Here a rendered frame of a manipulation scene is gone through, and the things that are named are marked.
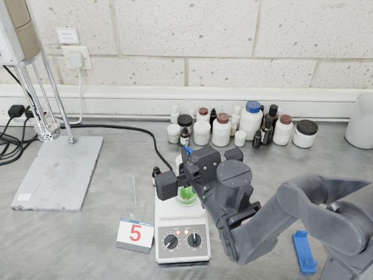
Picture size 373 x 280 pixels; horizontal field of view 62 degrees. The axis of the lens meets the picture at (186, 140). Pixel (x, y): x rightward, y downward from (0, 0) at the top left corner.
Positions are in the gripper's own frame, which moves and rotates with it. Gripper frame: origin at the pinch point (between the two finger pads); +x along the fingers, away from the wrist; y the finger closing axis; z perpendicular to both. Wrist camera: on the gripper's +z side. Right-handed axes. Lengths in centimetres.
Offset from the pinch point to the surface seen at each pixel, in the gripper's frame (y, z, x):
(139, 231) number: 13.1, -23.1, 2.1
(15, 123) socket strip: 39, -23, 63
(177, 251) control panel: 6.7, -22.0, -7.3
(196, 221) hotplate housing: -0.1, -18.9, -3.8
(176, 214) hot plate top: 4.1, -16.8, -1.0
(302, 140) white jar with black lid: -47, -23, 11
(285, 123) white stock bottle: -41.6, -16.8, 15.6
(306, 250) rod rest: -22.6, -25.0, -19.1
